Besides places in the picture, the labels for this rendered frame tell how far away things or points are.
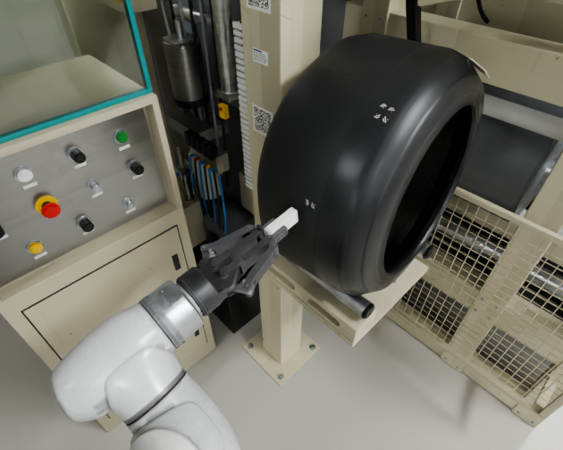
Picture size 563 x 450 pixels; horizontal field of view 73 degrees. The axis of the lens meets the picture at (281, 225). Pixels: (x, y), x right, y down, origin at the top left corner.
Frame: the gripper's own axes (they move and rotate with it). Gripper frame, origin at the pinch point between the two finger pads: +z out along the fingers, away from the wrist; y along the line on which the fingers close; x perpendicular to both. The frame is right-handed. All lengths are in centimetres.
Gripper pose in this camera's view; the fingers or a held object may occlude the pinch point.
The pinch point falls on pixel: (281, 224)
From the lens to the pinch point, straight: 67.7
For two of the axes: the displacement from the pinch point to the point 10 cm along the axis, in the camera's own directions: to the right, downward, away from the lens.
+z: 7.1, -5.8, 4.0
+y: -6.9, -5.0, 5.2
